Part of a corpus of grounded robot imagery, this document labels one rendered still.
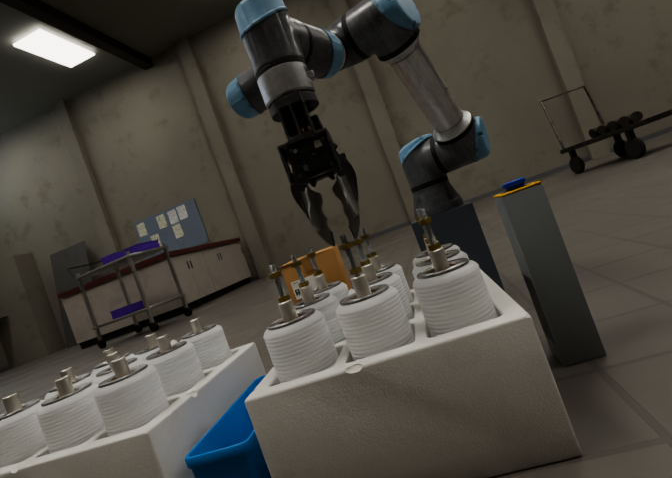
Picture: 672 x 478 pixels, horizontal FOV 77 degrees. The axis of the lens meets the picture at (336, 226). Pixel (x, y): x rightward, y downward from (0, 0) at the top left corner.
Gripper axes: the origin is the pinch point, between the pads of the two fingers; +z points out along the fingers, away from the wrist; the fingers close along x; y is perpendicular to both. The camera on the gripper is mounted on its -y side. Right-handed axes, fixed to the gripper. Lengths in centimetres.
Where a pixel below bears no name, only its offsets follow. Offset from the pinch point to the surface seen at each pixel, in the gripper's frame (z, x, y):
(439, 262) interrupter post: 8.4, 11.6, 2.5
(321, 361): 16.0, -8.7, 3.2
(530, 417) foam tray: 28.6, 14.7, 9.3
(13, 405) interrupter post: 8, -65, -4
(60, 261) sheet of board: -161, -727, -843
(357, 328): 12.9, -2.0, 4.8
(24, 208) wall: -317, -791, -869
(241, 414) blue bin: 25.2, -30.7, -13.3
